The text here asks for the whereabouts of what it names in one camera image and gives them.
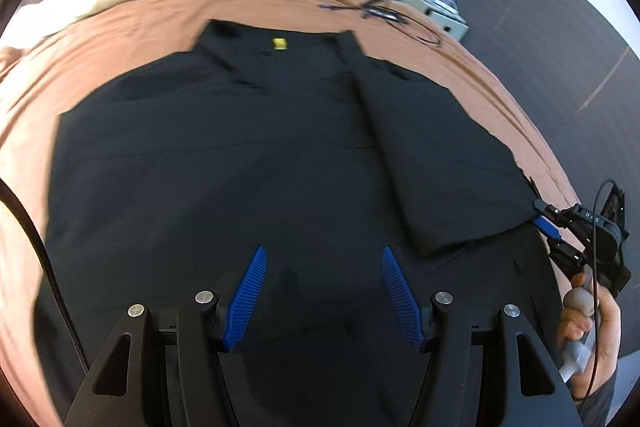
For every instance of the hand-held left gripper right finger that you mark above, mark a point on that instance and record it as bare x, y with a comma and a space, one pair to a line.
400, 292

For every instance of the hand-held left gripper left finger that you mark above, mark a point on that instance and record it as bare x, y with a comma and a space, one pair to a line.
247, 292

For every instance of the person's right hand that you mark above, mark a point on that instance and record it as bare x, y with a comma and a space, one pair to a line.
607, 337

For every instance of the brown bed sheet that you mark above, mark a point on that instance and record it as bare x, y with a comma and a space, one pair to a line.
125, 32

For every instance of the black shirt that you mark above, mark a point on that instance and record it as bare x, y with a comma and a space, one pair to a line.
250, 157

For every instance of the white nightstand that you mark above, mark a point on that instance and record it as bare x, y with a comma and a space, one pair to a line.
450, 24

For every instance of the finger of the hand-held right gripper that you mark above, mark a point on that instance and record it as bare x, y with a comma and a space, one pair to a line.
565, 254
547, 227

